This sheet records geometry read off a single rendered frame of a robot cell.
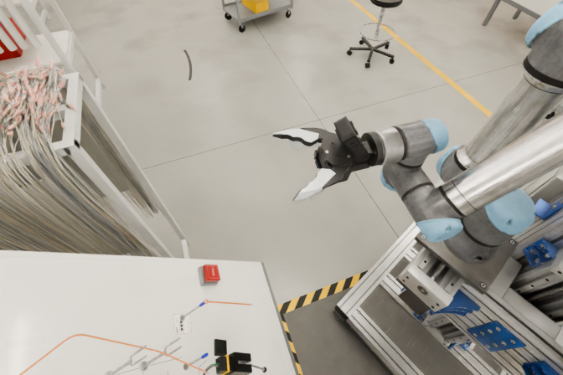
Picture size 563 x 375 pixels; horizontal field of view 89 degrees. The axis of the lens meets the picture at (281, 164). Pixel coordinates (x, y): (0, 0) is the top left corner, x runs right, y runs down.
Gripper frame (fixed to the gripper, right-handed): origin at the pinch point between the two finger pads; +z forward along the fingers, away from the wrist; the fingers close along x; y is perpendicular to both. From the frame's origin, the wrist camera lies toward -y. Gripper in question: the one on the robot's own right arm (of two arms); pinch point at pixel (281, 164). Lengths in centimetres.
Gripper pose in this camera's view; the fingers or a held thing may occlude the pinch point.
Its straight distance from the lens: 54.4
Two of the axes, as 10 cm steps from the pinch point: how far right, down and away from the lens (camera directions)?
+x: -2.7, -8.4, 4.7
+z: -9.6, 2.1, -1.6
